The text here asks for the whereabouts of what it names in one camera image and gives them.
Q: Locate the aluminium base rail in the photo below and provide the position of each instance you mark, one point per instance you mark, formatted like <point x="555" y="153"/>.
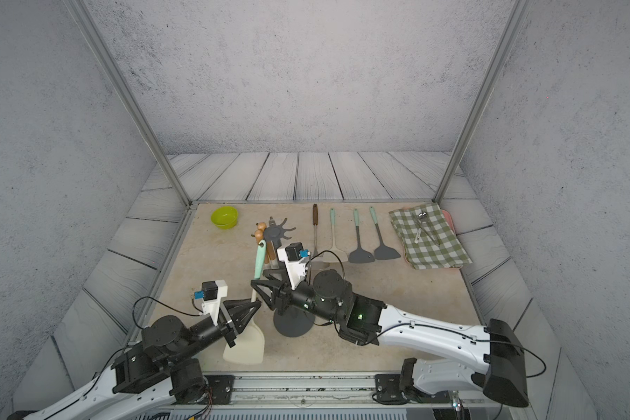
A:
<point x="304" y="391"/>

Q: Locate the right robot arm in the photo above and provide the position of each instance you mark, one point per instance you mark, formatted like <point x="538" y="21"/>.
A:
<point x="370" y="306"/>

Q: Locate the left frame post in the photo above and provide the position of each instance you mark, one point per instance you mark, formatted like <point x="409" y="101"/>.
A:
<point x="80" y="13"/>

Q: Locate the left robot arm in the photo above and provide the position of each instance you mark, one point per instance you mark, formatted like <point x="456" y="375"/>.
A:
<point x="160" y="369"/>

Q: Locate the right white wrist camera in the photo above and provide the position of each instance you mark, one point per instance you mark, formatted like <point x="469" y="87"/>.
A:
<point x="296" y="259"/>

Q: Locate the grey utensil rack stand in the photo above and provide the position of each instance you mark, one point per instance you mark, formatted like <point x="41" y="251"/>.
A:
<point x="292" y="323"/>

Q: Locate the green checkered cloth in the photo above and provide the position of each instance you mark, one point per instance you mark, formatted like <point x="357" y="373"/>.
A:
<point x="443" y="251"/>

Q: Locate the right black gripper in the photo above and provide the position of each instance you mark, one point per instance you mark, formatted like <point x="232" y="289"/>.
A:
<point x="283" y="296"/>

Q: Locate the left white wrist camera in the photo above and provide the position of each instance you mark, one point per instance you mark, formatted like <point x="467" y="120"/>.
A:
<point x="208" y="299"/>

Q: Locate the cream turner wooden handle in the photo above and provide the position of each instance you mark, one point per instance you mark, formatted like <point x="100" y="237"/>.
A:
<point x="265" y="249"/>

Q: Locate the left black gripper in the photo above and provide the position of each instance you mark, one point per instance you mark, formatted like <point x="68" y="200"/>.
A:
<point x="239" y="314"/>

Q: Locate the grey spatula mint handle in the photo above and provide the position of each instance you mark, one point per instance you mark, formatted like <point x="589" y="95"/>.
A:
<point x="382" y="252"/>

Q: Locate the metal spoon on cloth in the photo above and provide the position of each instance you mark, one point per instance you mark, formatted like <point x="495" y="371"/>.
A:
<point x="420" y="220"/>

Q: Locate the pink board under cloth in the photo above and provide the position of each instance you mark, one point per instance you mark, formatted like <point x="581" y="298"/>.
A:
<point x="449" y="220"/>

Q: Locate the grey ladle brown handle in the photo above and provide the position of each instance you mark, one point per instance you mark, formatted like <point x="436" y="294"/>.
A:
<point x="317" y="264"/>

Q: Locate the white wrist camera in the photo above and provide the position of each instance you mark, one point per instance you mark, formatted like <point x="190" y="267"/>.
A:
<point x="208" y="299"/>
<point x="296" y="259"/>

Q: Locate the cream spatula mint handle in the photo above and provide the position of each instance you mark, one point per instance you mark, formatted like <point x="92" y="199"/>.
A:
<point x="334" y="254"/>
<point x="249" y="348"/>

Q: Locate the green plastic bowl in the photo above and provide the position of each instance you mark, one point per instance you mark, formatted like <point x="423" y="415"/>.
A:
<point x="225" y="217"/>

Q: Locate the grey spoon mint handle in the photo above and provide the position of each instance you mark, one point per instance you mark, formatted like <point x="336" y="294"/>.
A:
<point x="359" y="255"/>

